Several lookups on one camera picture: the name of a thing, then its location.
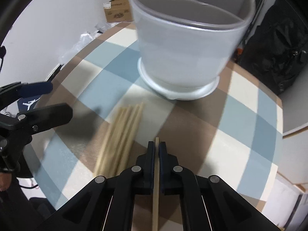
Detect wooden chopstick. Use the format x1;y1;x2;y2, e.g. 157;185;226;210
104;106;132;178
152;137;160;231
93;107;126;176
112;103;144;176

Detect brown cardboard box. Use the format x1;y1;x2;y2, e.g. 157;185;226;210
103;0;133;23

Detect white oval utensil holder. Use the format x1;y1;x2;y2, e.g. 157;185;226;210
130;0;255;101

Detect clear plastic bag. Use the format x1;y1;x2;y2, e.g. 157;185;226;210
59;23;117;65

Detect wooden chopstick on mat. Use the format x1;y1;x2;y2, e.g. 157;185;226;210
104;106;132;178
112;103;144;176
93;107;126;176

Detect navy jordan shoe box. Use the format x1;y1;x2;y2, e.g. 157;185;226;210
17;95;41;112

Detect black hanging backpack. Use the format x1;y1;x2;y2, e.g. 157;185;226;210
239;0;307;95

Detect checkered table mat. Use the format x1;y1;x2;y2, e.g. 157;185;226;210
24;23;283;230

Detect person's left hand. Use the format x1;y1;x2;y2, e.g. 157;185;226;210
0;173;12;191

